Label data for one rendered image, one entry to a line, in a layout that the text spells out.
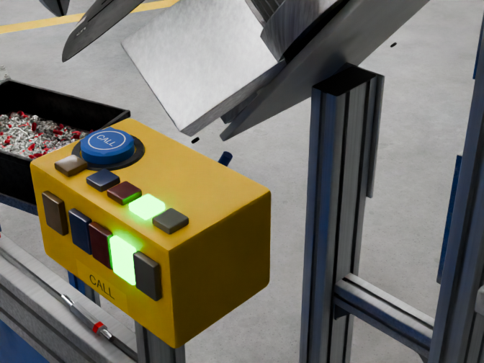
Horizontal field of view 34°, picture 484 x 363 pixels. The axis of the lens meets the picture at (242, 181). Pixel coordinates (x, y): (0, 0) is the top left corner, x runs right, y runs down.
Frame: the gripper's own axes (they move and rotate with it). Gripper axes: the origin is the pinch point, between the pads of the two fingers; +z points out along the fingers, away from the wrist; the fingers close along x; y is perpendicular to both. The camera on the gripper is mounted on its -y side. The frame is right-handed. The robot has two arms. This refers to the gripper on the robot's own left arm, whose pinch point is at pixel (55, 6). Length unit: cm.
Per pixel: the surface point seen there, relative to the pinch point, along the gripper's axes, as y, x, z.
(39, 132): -5.8, -4.9, 15.8
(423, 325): 30, 25, 55
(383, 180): -60, 130, 89
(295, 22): 33.4, 8.1, 5.6
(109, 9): 4.2, 5.0, 1.9
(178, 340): 52, -29, 18
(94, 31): 4.9, 1.5, 3.8
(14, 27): -247, 120, 30
